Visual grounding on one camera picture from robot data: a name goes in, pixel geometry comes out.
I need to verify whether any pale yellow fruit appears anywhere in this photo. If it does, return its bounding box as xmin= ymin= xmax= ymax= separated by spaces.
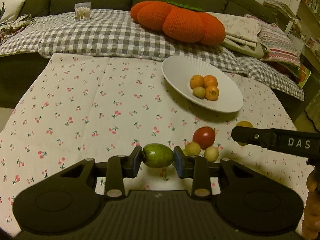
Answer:
xmin=204 ymin=146 xmax=219 ymax=162

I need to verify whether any floral cloth at sofa end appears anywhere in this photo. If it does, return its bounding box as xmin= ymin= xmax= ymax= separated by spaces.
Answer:
xmin=1 ymin=14 xmax=34 ymax=44

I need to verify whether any green oval fruit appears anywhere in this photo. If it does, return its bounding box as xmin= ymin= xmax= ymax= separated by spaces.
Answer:
xmin=143 ymin=143 xmax=174 ymax=168

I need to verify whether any large orange fruit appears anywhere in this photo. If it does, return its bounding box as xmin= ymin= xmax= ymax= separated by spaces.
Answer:
xmin=203 ymin=75 xmax=217 ymax=88

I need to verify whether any white ribbed plate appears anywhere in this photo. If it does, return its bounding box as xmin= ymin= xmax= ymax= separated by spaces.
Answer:
xmin=162 ymin=56 xmax=244 ymax=113

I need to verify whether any orange fruit front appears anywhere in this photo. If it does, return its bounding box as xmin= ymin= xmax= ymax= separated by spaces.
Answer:
xmin=204 ymin=86 xmax=220 ymax=101

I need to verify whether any bookshelf with books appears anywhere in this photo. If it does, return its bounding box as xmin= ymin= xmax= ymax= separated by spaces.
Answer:
xmin=274 ymin=0 xmax=319 ymax=69

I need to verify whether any grey checkered blanket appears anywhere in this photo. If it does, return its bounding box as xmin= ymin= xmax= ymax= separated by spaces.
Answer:
xmin=1 ymin=9 xmax=305 ymax=101

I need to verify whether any red tomato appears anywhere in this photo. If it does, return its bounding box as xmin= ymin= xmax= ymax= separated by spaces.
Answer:
xmin=193 ymin=126 xmax=215 ymax=150

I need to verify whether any white embroidered pillow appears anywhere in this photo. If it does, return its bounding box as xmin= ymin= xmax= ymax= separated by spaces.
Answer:
xmin=0 ymin=0 xmax=25 ymax=24

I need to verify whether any small yellow-green fruit on plate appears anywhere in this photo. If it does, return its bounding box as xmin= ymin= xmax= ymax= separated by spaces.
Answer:
xmin=193 ymin=86 xmax=206 ymax=99

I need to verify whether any right hand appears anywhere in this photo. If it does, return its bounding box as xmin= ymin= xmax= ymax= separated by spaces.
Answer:
xmin=302 ymin=171 xmax=320 ymax=239

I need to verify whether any folded floral sheet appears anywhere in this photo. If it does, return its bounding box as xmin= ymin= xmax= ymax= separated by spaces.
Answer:
xmin=209 ymin=12 xmax=270 ymax=59

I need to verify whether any cherry print tablecloth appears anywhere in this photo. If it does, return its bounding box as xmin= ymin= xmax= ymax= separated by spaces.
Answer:
xmin=1 ymin=54 xmax=312 ymax=235

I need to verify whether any striped knitted pillow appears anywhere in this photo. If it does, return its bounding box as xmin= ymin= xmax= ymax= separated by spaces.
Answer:
xmin=245 ymin=14 xmax=312 ymax=90

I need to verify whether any orange pumpkin cushion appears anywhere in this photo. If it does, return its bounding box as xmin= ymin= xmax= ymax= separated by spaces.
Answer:
xmin=130 ymin=1 xmax=226 ymax=46

